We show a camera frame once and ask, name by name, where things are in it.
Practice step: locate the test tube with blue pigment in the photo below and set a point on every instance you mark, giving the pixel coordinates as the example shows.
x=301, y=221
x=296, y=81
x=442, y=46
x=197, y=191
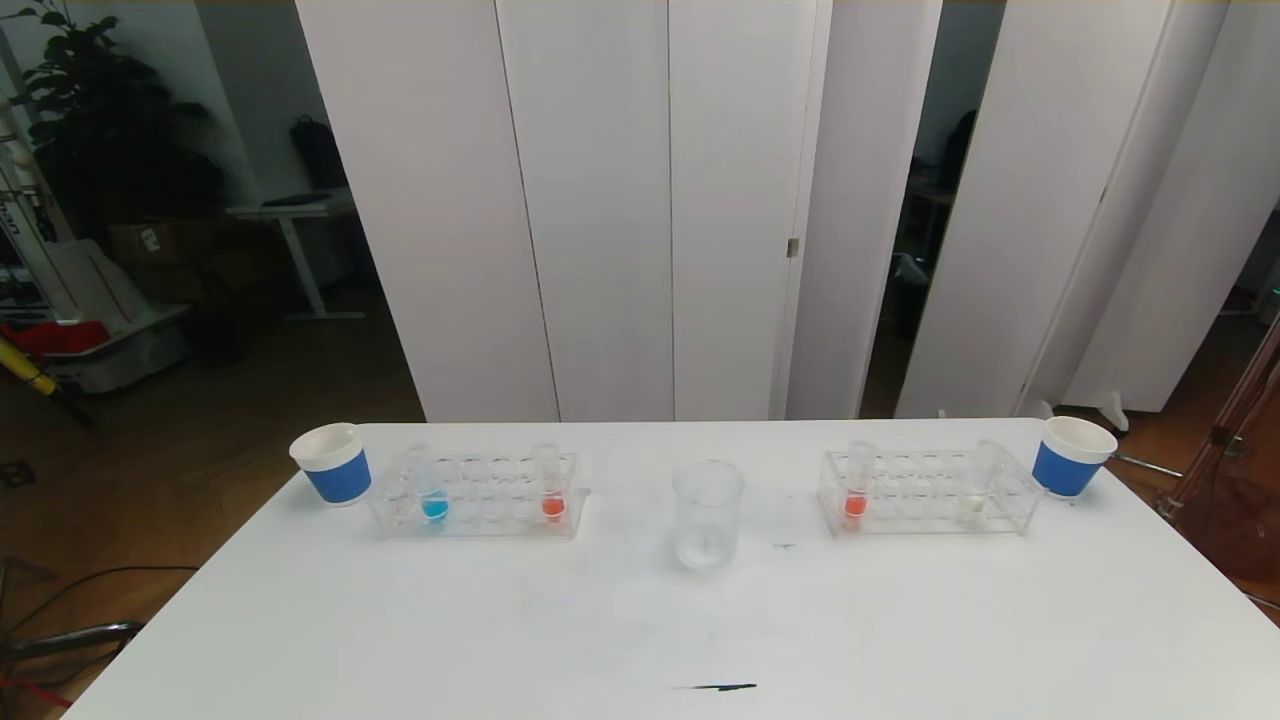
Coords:
x=434, y=508

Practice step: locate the test tube with red pigment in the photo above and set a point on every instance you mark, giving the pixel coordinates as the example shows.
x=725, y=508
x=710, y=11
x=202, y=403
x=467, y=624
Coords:
x=552, y=507
x=854, y=506

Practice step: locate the clear glass beaker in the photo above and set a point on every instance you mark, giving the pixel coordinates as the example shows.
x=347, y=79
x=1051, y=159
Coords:
x=708, y=530

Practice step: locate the clear acrylic test tube rack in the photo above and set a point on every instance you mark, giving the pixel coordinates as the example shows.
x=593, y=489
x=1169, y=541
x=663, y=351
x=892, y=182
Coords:
x=482, y=500
x=920, y=500

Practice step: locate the test tube pale yellow pigment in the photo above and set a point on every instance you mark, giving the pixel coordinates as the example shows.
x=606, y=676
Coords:
x=972, y=508

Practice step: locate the white paper cup blue sleeve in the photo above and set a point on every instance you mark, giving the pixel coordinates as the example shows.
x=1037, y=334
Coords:
x=336, y=476
x=1064, y=466

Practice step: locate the white desk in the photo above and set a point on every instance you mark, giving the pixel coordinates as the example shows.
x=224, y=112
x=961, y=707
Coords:
x=300, y=208

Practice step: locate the black backpack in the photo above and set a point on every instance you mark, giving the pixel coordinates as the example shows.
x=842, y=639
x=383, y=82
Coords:
x=318, y=150

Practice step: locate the brown cardboard box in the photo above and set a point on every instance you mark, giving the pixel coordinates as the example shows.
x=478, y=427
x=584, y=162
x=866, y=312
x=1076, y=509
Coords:
x=150, y=240

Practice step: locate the white machine base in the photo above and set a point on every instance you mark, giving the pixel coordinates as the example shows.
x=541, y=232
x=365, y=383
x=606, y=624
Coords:
x=120, y=350

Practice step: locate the thin metal rod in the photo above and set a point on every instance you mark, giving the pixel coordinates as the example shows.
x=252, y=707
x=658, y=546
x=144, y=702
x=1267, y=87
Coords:
x=1150, y=466

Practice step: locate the dark green potted plant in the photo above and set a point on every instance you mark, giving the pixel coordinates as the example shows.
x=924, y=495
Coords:
x=100, y=110

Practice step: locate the yellow tool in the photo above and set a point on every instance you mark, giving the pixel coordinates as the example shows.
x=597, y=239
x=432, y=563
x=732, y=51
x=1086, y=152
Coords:
x=30, y=375

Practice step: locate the grey metal leg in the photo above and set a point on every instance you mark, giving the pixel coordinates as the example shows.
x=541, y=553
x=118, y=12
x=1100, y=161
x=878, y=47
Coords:
x=80, y=637

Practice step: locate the dark floor outlet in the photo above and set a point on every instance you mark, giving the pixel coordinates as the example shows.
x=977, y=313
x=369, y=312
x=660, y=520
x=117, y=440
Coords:
x=15, y=472

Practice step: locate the white pole with lettering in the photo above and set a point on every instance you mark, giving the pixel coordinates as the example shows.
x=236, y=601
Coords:
x=25, y=190

